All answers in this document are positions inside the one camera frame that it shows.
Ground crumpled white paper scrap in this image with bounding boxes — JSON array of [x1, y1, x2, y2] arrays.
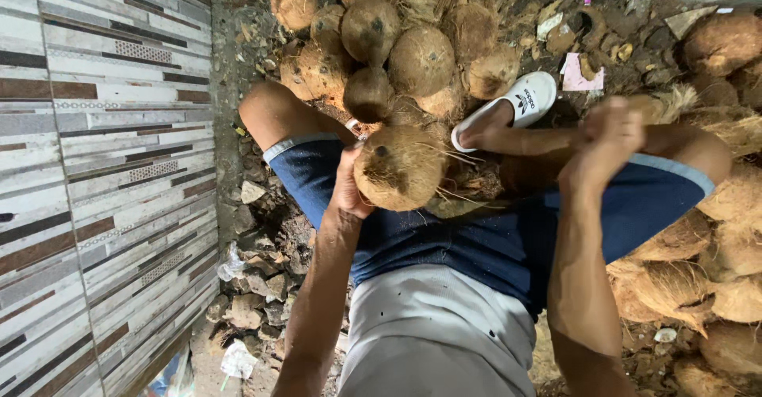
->
[[219, 338, 260, 381]]

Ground grey triangular cardboard scrap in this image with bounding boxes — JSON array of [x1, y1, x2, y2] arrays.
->
[[664, 5, 719, 41]]

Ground blue denim shorts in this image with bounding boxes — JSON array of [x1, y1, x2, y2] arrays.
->
[[263, 133, 716, 322]]

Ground pink paper scrap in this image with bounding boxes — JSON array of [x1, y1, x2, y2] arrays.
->
[[560, 52, 606, 93]]

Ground heap of stone rubble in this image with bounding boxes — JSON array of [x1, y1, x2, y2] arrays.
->
[[205, 138, 318, 363]]

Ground clear plastic wrapper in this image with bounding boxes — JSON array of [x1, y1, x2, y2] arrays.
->
[[217, 241, 246, 283]]

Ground brown husked fibrous coconut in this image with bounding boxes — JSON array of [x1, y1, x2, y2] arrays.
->
[[353, 124, 451, 212]]

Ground pile of brown coconuts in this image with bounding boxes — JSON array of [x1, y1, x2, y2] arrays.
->
[[269, 0, 522, 127]]

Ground person's leg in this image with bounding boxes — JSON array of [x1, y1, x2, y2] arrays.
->
[[238, 81, 358, 150], [458, 98, 733, 197]]

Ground heap of coconut husks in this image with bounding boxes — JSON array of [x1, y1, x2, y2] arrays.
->
[[607, 13, 762, 397]]

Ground person's left leg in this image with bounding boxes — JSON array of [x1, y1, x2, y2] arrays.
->
[[238, 81, 358, 150]]

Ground person's right leg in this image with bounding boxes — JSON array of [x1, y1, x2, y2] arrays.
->
[[458, 98, 733, 197]]

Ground person's right hand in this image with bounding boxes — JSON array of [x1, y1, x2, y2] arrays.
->
[[558, 96, 647, 198]]

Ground broken coconut shell piece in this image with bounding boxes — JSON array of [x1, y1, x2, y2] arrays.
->
[[567, 6, 608, 51]]

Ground grey shirt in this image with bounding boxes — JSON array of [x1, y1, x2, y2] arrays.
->
[[336, 264, 537, 397]]

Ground person's left hand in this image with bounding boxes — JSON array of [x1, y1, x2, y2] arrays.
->
[[329, 141, 377, 222]]

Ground white slide sandal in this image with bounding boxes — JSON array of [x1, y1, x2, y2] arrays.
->
[[450, 71, 558, 154]]

